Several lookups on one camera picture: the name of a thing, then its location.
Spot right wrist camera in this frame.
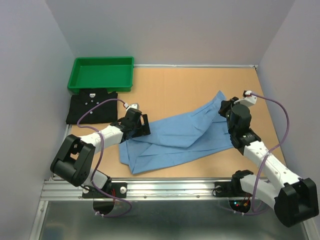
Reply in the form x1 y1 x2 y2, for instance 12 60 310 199
234 90 257 108

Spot folded black shirt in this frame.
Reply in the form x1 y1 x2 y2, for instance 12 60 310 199
65 88 118 125

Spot aluminium mounting rail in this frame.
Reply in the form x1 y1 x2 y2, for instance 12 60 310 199
40 178 231 202

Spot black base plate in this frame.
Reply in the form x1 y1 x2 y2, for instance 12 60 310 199
82 182 128 199
212 180 252 198

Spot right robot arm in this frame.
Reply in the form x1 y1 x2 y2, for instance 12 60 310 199
217 94 320 227

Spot green plastic tray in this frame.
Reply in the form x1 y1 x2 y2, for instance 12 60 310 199
67 56 135 94

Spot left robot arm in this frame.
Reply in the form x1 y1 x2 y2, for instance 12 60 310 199
50 107 151 187

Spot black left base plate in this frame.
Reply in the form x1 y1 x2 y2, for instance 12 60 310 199
82 182 128 199

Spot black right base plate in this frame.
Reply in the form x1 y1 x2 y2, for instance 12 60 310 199
212 180 252 198

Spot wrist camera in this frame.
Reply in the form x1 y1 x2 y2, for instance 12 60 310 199
234 90 257 108
123 103 140 110

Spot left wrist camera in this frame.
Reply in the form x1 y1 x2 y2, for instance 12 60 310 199
123 103 140 110

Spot light blue long sleeve shirt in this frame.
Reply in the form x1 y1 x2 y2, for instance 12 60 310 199
119 91 233 174

